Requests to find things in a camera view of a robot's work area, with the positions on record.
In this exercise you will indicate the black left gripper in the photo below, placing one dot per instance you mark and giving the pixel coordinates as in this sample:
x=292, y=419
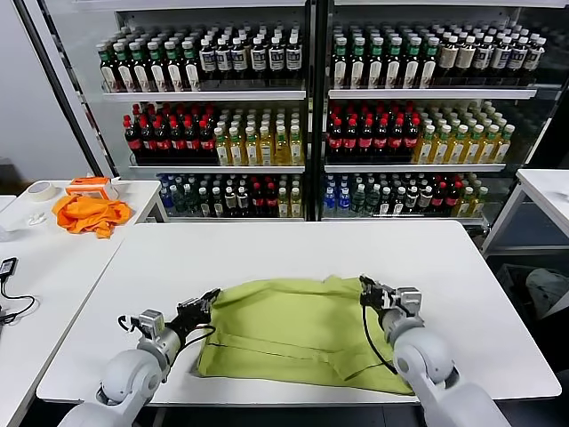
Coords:
x=193, y=318

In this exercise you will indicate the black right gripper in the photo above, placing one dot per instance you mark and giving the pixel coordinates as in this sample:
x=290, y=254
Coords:
x=380, y=298

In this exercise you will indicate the lime green t-shirt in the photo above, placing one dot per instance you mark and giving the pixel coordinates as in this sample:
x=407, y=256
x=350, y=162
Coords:
x=289, y=329

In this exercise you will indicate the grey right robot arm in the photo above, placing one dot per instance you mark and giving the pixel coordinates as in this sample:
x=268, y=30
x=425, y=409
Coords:
x=422, y=356

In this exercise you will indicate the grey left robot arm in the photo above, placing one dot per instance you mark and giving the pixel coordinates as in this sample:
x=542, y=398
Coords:
x=129, y=373

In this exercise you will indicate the white cabinet shelf board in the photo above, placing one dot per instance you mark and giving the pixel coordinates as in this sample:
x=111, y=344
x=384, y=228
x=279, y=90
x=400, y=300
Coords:
x=422, y=94
x=444, y=3
x=200, y=96
x=400, y=220
x=213, y=169
x=231, y=219
x=178, y=4
x=413, y=168

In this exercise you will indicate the green water bottle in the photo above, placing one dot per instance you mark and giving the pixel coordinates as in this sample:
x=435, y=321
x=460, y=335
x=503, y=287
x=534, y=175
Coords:
x=179, y=202
x=372, y=202
x=358, y=202

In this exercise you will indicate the white cap dark drink bottle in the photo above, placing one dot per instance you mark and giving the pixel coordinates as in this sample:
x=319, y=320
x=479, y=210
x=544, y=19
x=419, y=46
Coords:
x=203, y=204
x=216, y=204
x=385, y=203
x=425, y=201
x=242, y=204
x=399, y=203
x=229, y=204
x=412, y=201

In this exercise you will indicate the blue water bottle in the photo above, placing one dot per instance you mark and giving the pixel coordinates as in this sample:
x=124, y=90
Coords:
x=166, y=200
x=330, y=202
x=344, y=202

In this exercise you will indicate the small red cap cola bottle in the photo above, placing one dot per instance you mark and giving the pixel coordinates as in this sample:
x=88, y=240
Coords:
x=452, y=199
x=439, y=200
x=258, y=202
x=271, y=202

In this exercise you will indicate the small yellow drink bottle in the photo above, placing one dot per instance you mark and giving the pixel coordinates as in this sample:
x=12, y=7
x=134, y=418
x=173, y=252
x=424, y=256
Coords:
x=464, y=205
x=283, y=205
x=479, y=204
x=295, y=205

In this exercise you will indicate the white side table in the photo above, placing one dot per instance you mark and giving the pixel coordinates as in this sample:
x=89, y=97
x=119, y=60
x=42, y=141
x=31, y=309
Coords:
x=133, y=191
x=547, y=182
x=53, y=289

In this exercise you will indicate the black crate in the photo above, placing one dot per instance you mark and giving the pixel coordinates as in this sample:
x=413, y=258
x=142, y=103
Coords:
x=511, y=280

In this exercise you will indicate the yellow tea bottle green label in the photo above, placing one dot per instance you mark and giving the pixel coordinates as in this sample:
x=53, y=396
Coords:
x=222, y=153
x=471, y=151
x=424, y=151
x=455, y=151
x=503, y=151
x=440, y=151
x=266, y=153
x=487, y=151
x=236, y=153
x=251, y=153
x=281, y=153
x=296, y=153

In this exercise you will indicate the crumpled orange cloth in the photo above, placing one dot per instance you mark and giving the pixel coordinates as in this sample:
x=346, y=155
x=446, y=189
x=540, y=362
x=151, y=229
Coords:
x=89, y=218

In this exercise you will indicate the orange and white box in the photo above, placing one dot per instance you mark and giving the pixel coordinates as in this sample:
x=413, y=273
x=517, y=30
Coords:
x=91, y=189

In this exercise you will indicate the glass beverage display cabinet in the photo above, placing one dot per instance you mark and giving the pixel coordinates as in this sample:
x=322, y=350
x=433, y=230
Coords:
x=318, y=133

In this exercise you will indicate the grey bag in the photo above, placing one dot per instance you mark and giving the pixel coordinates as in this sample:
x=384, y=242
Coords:
x=547, y=289

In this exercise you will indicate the small white plastic item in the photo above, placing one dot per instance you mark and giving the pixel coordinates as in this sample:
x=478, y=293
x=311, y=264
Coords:
x=37, y=218

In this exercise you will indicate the beige masking tape roll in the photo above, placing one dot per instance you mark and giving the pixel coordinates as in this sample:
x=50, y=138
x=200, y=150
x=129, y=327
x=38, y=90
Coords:
x=42, y=192

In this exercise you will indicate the black power adapter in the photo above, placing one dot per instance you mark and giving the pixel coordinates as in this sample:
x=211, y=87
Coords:
x=8, y=267

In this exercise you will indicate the green cap tea bottle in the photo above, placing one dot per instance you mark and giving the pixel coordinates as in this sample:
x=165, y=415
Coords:
x=159, y=75
x=175, y=75
x=411, y=66
x=393, y=66
x=375, y=66
x=142, y=75
x=428, y=66
x=109, y=75
x=358, y=66
x=340, y=66
x=125, y=75
x=192, y=75

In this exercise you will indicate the blue label dark drink bottle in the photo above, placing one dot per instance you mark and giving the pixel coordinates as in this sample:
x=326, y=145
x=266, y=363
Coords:
x=207, y=60
x=501, y=58
x=240, y=60
x=518, y=58
x=534, y=58
x=258, y=60
x=276, y=59
x=224, y=60
x=294, y=59
x=483, y=58

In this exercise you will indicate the beige label dark drink bottle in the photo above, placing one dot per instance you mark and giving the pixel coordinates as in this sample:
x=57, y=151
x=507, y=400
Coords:
x=447, y=58
x=465, y=58

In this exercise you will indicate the black framed glass door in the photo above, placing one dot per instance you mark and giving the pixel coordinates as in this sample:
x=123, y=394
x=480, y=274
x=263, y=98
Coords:
x=89, y=66
x=555, y=89

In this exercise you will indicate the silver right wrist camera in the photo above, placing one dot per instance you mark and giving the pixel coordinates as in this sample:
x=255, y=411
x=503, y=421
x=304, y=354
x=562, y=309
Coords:
x=409, y=300

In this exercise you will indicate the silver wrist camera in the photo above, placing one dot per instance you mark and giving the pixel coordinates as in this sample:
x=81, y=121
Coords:
x=409, y=300
x=151, y=321

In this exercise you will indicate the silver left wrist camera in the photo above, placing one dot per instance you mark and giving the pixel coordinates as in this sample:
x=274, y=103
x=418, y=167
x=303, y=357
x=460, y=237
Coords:
x=151, y=321

